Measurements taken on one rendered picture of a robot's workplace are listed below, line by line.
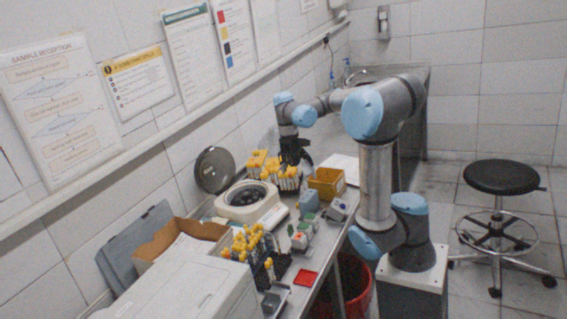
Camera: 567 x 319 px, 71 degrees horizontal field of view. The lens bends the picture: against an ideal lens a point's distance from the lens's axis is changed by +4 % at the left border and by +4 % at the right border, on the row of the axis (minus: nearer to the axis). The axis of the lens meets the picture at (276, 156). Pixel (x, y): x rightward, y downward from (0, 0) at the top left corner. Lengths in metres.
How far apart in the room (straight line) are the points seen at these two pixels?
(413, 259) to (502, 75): 2.43
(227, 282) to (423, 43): 2.86
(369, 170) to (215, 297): 0.49
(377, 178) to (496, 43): 2.55
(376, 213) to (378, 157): 0.18
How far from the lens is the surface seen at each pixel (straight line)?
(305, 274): 1.40
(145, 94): 1.57
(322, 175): 1.83
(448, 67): 3.54
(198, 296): 1.00
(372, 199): 1.08
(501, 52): 3.50
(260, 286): 1.37
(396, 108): 0.96
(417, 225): 1.25
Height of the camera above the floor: 1.83
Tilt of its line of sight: 26 degrees down
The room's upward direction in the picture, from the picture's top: 11 degrees counter-clockwise
